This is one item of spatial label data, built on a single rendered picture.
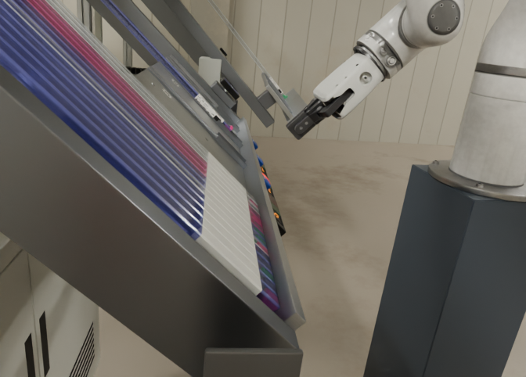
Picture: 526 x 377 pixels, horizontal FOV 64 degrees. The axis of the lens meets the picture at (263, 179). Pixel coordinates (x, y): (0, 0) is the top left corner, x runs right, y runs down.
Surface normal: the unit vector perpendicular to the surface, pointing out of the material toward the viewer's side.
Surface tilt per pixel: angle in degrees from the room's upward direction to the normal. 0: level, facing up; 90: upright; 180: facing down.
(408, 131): 90
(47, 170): 90
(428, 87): 90
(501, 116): 90
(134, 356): 0
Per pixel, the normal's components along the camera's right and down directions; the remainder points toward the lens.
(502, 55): -0.83, 0.10
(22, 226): 0.10, 0.34
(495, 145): -0.49, 0.24
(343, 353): 0.10, -0.94
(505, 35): -0.87, 0.29
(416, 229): -0.97, -0.02
